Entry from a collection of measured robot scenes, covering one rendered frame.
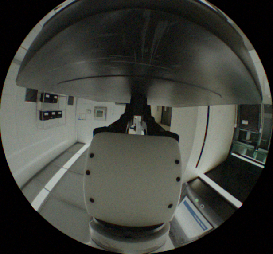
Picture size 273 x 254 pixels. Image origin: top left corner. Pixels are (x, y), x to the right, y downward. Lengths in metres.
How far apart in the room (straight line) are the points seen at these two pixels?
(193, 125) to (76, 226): 2.22
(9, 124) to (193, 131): 2.98
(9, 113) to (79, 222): 2.61
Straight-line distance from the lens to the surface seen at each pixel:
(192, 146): 0.37
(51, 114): 3.06
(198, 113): 0.35
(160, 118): 1.84
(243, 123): 0.84
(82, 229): 2.08
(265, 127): 1.22
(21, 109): 2.87
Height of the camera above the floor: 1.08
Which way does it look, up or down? 4 degrees up
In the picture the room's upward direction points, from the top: 176 degrees counter-clockwise
